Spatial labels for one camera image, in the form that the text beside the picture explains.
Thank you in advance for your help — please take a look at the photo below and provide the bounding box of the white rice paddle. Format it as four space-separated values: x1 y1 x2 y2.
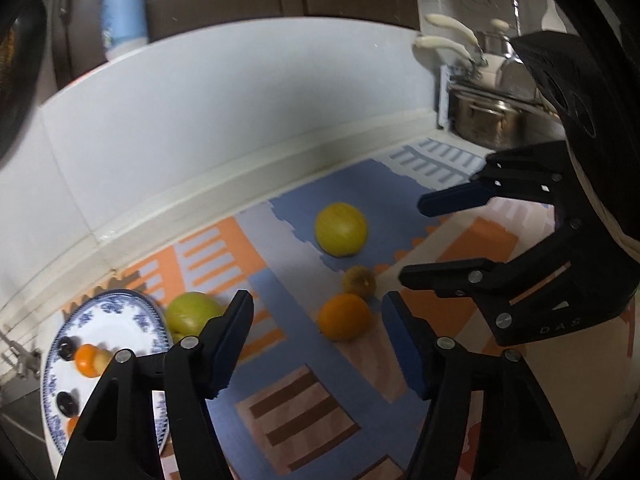
537 0 563 33

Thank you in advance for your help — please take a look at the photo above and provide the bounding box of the metal spatula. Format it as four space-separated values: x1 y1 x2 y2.
500 0 538 101

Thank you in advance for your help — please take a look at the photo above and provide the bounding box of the blue rimmed white plate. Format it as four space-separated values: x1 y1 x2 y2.
42 289 170 456

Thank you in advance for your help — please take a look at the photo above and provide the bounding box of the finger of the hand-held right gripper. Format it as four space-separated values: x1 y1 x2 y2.
417 140 571 218
398 219 584 302

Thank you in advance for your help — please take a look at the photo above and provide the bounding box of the white plastic rack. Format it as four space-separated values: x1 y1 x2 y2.
437 64 453 131

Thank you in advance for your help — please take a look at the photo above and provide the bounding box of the slim chrome faucet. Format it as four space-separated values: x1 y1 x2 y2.
0 327 41 381

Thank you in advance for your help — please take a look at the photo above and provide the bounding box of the large steel pot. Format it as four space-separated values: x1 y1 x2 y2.
448 87 568 150

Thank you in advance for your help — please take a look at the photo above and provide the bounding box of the patterned foam mat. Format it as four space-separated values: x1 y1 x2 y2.
65 137 640 480

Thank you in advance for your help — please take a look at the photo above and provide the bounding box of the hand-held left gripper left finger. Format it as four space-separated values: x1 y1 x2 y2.
55 290 255 480

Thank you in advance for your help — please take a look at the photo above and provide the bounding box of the green apple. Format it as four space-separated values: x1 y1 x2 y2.
164 291 227 343

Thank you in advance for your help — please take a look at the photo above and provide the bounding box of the large yellow citrus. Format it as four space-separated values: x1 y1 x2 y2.
315 202 369 257

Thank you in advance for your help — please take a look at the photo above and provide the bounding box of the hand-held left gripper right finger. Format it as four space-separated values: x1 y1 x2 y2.
381 291 578 480

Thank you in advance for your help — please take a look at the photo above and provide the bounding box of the steel sink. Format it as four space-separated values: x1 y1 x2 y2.
0 380 51 480

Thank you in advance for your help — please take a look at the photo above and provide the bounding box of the blue pump bottle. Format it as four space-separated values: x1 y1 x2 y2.
98 0 149 61

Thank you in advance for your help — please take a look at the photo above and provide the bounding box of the cream-handled saucepan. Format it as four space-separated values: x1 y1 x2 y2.
412 35 501 86
424 12 516 56

